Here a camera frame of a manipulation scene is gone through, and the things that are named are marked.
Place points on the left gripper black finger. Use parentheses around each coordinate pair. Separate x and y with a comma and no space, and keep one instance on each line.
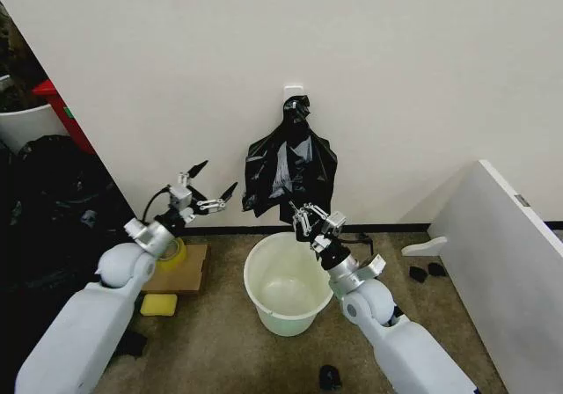
(211,203)
(188,176)

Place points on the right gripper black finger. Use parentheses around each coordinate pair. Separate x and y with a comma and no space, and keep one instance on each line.
(317,214)
(300,222)

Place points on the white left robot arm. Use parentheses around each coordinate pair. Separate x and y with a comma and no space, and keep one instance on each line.
(83,323)

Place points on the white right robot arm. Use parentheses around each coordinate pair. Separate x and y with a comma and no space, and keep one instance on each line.
(409,350)

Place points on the black garbage bag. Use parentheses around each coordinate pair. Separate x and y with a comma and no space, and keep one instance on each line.
(290,170)

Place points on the white plastic trash bin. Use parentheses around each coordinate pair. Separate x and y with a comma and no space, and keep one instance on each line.
(281,288)

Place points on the yellow tape roll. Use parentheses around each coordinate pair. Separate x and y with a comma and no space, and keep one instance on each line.
(173,255)

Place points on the brown cardboard sheet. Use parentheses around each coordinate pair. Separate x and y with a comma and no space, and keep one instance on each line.
(184,275)

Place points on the yellow sponge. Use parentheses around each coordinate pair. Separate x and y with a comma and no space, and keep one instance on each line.
(158,304)

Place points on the black crumpled scrap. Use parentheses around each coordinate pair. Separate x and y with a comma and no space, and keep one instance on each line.
(331,377)
(418,274)
(435,269)
(133,343)

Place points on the white panel foot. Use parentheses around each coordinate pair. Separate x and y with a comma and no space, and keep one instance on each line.
(424,246)

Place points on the pile of black bags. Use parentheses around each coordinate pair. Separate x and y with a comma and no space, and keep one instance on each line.
(53,218)

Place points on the red box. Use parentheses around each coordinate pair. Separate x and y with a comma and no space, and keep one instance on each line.
(61,108)

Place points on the white round pot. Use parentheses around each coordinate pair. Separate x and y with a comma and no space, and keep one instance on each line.
(31,126)

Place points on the white partition panel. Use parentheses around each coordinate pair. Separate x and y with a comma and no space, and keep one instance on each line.
(506,271)

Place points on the dark plant in pot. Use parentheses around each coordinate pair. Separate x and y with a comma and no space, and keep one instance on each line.
(17,68)

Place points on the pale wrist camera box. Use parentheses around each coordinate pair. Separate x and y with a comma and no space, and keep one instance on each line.
(334,223)
(180,197)

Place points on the white wall hook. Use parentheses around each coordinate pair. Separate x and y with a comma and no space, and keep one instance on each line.
(294,89)

